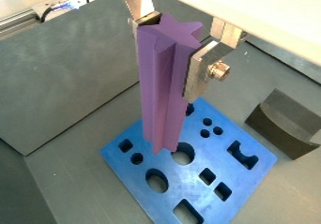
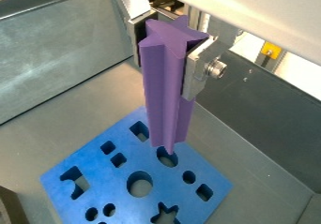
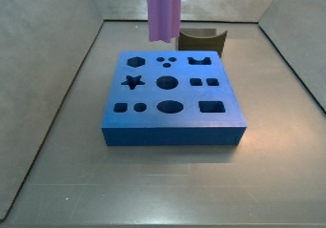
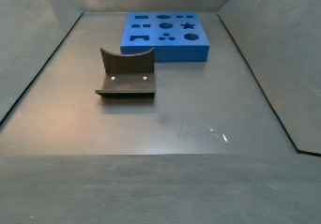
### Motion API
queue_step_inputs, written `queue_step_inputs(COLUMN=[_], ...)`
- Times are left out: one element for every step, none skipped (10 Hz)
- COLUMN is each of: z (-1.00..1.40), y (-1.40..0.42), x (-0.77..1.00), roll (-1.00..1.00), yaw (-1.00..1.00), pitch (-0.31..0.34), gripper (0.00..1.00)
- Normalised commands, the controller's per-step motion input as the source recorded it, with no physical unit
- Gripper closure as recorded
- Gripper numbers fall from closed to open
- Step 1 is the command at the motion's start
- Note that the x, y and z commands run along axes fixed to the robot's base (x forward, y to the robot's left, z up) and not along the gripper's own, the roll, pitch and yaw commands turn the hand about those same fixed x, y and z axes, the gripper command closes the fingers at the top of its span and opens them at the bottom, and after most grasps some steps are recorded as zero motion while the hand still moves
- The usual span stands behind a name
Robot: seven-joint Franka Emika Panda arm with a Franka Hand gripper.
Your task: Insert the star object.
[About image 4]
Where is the blue shape sorter block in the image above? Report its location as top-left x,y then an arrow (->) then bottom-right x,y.
120,11 -> 210,63

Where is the black curved holder bracket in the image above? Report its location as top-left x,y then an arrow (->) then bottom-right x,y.
94,49 -> 155,97

